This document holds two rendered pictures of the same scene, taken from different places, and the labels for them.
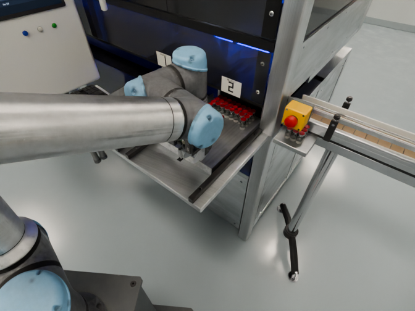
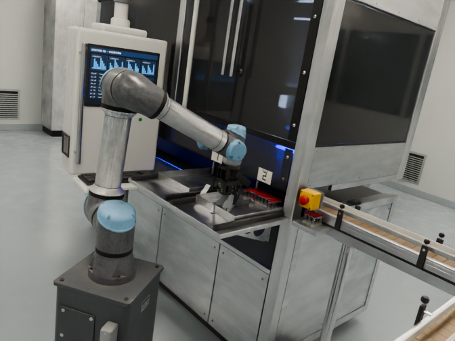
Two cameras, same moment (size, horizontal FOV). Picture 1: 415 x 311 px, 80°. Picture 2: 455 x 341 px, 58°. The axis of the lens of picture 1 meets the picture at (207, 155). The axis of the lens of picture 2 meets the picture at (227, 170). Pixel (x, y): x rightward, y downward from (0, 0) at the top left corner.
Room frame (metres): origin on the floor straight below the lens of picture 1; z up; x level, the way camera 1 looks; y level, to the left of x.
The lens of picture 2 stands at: (-1.03, -0.17, 1.52)
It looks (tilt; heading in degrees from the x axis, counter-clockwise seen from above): 15 degrees down; 8
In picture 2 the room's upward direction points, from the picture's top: 9 degrees clockwise
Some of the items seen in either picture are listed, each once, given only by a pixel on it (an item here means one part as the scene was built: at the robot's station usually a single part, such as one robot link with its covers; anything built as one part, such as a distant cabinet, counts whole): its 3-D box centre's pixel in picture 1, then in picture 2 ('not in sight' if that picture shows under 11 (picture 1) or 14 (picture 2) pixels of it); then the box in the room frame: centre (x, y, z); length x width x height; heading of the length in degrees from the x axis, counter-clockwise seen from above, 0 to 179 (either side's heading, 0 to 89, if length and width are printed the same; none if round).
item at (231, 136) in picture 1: (212, 128); (243, 203); (0.72, -0.02, 0.90); 0.34 x 0.26 x 0.04; 141
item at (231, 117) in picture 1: (229, 113); (260, 199); (0.80, -0.09, 0.91); 0.18 x 0.02 x 0.05; 51
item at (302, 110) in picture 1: (297, 114); (311, 199); (0.67, -0.30, 1.00); 0.08 x 0.07 x 0.07; 142
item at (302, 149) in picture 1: (296, 137); (313, 225); (0.70, -0.34, 0.87); 0.14 x 0.13 x 0.02; 142
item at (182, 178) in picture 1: (170, 123); (210, 197); (0.78, 0.15, 0.87); 0.70 x 0.48 x 0.02; 52
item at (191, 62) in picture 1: (189, 74); (234, 139); (0.53, 0.04, 1.22); 0.09 x 0.08 x 0.11; 132
